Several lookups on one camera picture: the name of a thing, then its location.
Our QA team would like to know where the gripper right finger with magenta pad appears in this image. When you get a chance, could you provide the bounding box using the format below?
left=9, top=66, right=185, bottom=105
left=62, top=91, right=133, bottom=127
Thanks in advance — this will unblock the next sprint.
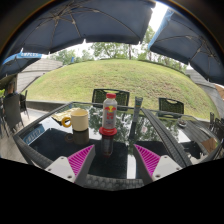
left=133, top=144, right=182, bottom=185

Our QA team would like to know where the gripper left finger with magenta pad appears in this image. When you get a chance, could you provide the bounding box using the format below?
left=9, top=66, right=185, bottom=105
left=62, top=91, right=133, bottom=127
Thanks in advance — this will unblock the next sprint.
left=46, top=145, right=95, bottom=186

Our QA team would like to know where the left glass-top wicker table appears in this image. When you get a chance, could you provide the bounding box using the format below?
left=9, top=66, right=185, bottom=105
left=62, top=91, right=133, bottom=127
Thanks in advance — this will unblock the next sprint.
left=12, top=101, right=158, bottom=192

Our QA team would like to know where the glass-top wicker table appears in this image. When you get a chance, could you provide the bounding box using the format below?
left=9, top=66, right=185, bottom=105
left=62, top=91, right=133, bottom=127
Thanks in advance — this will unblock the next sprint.
left=12, top=101, right=158, bottom=192
left=142, top=109, right=222, bottom=167

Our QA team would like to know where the red round coaster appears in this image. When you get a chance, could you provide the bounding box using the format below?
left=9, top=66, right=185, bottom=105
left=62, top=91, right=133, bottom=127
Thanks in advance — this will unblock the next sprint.
left=99, top=127, right=117, bottom=136

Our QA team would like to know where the right glass-top wicker table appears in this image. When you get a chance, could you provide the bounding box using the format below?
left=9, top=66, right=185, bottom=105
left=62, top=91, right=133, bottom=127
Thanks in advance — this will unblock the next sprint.
left=142, top=109, right=222, bottom=167

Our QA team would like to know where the glass ashtray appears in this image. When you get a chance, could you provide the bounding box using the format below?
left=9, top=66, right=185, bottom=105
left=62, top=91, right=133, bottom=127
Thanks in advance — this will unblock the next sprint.
left=178, top=120, right=187, bottom=128

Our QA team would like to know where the right dark patio chair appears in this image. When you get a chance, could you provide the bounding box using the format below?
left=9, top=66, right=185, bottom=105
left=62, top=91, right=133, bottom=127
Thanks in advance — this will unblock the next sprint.
left=158, top=98, right=184, bottom=118

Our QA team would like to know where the dark patio chair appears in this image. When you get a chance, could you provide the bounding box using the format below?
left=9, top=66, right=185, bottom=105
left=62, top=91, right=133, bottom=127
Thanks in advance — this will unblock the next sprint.
left=158, top=98, right=184, bottom=118
left=92, top=88, right=130, bottom=111

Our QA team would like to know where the red-capped drink bottle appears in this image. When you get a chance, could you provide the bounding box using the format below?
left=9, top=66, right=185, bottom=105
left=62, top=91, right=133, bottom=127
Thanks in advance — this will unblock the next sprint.
left=102, top=93, right=117, bottom=129

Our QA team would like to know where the left dark patio chair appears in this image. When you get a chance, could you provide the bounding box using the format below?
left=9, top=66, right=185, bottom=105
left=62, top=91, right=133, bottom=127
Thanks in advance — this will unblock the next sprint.
left=92, top=88, right=130, bottom=111

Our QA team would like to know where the dark chair far left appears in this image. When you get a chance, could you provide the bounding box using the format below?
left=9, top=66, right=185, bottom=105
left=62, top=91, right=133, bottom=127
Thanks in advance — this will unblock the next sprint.
left=3, top=92, right=27, bottom=133

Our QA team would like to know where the blue umbrella far left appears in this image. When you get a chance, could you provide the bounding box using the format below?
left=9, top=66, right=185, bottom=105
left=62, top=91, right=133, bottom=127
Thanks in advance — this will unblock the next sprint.
left=0, top=52, right=42, bottom=79

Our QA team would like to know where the right navy patio umbrella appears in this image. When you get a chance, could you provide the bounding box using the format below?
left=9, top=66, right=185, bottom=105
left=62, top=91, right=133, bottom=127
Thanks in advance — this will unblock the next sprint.
left=148, top=9, right=224, bottom=85

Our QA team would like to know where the navy patio umbrella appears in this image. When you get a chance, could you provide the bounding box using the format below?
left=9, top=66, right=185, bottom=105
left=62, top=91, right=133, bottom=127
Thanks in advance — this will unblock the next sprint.
left=0, top=0, right=155, bottom=63
left=148, top=9, right=224, bottom=85

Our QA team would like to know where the left navy patio umbrella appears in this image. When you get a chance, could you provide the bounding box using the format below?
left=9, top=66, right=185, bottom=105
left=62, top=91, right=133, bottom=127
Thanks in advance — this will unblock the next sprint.
left=0, top=0, right=155, bottom=63

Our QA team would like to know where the cream mug with yellow handle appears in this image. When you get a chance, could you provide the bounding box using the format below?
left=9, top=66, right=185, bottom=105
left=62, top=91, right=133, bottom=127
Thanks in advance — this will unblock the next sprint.
left=61, top=108, right=89, bottom=132

